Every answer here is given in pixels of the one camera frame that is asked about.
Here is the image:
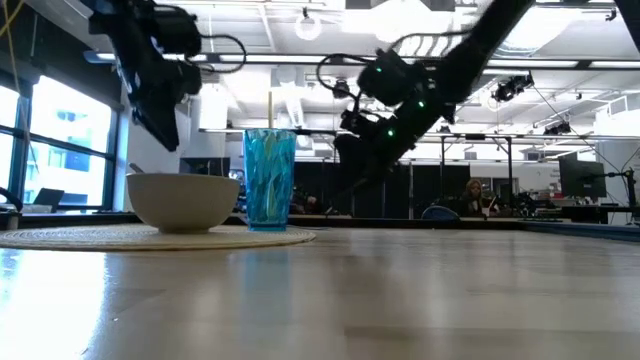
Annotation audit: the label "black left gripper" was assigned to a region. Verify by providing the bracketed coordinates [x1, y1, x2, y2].
[115, 49, 203, 153]

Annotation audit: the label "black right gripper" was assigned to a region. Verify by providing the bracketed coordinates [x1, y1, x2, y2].
[333, 84, 456, 194]

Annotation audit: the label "white ribbed bowl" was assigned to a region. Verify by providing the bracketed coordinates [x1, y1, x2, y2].
[125, 172, 242, 235]

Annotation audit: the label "black partition panels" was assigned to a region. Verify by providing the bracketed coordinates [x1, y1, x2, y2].
[294, 159, 472, 219]

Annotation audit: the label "large window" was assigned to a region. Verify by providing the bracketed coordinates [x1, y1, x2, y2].
[0, 74, 121, 211]

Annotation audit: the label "blue chair back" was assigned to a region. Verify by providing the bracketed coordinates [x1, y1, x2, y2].
[421, 205, 461, 222]

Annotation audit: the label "person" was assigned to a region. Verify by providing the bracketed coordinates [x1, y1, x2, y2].
[462, 178, 502, 218]

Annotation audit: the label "round woven straw placemat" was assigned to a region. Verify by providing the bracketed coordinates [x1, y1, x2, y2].
[0, 223, 317, 253]

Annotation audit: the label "ceiling light strip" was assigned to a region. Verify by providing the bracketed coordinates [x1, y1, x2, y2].
[82, 49, 640, 71]

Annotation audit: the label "black laptop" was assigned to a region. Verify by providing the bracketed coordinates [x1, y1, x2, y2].
[22, 187, 65, 207]

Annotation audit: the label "black computer monitor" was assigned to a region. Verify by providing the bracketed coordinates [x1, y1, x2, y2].
[558, 151, 608, 200]

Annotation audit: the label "black aluminium table frame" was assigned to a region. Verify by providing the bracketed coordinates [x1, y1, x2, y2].
[0, 212, 640, 244]

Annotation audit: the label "black metal rack frame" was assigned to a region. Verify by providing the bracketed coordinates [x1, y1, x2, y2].
[372, 130, 640, 211]

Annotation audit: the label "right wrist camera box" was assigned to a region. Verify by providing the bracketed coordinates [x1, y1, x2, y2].
[356, 48, 426, 107]

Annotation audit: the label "black overhead support frame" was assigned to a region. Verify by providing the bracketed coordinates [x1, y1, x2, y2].
[613, 0, 640, 54]

